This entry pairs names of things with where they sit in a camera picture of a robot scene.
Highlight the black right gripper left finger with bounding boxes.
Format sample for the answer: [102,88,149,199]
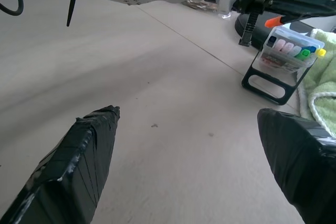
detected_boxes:
[0,105,121,224]

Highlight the clear plastic marker case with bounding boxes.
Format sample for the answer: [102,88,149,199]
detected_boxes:
[258,26,326,74]

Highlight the green marker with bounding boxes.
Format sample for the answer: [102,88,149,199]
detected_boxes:
[297,48,311,61]

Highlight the black pen with orange cap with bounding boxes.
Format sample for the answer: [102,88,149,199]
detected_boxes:
[265,3,336,29]

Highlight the finger of the black ribbed left gripper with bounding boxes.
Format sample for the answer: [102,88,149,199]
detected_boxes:
[238,12,264,47]

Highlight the brown patterned packet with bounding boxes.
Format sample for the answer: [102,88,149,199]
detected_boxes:
[182,0,220,13]

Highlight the black metal pen holder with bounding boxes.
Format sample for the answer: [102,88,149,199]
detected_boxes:
[241,49,316,105]

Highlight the light green towel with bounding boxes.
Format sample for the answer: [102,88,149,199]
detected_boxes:
[297,28,336,140]

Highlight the pink marker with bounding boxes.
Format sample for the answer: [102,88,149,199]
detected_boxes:
[281,42,294,55]
[274,39,286,52]

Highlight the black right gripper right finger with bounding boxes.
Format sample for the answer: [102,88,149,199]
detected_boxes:
[257,108,336,224]

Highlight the black zip tie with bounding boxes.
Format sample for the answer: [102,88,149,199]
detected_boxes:
[66,0,80,27]

